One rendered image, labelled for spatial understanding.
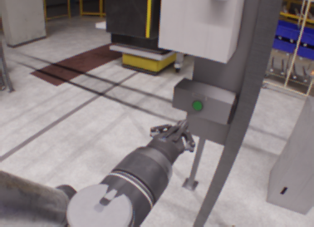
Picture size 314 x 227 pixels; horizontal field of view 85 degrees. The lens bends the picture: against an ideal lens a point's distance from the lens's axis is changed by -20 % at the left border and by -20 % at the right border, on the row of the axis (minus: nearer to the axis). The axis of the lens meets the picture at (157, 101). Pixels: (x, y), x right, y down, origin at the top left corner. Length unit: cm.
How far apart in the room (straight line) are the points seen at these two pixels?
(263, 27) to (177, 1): 25
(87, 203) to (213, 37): 43
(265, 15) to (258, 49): 10
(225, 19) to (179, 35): 13
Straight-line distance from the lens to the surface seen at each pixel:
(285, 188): 186
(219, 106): 66
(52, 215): 47
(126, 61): 391
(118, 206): 34
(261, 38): 62
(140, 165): 39
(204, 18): 51
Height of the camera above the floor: 149
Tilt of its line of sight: 31 degrees down
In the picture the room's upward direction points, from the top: 4 degrees clockwise
